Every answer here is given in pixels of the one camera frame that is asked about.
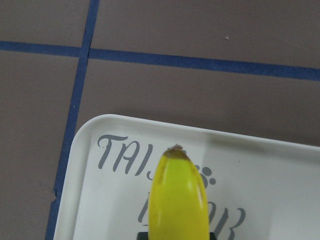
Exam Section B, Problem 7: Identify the white bear tray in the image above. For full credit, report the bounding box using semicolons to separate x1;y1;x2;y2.
53;114;320;240

